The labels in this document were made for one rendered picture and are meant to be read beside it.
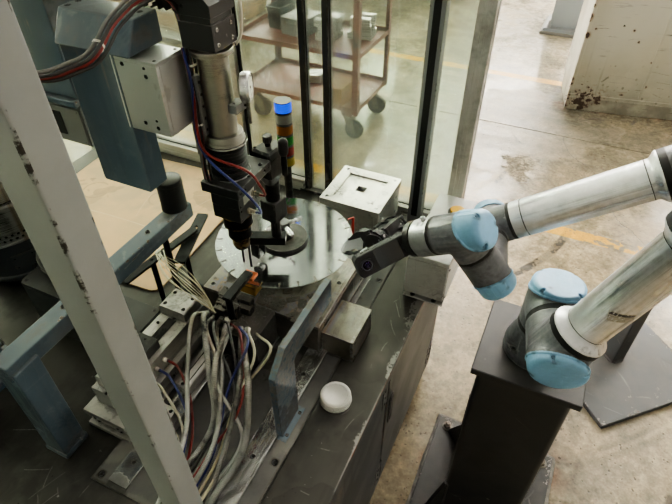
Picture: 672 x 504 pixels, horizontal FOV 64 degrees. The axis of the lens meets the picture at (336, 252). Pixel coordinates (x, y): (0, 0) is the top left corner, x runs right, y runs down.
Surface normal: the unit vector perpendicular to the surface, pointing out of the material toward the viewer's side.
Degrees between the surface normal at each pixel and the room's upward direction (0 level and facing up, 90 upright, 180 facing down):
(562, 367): 97
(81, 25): 59
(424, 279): 90
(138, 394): 90
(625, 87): 90
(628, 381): 0
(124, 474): 0
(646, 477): 0
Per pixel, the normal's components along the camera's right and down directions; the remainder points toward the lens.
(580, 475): 0.00, -0.74
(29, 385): 0.91, 0.28
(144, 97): -0.42, 0.61
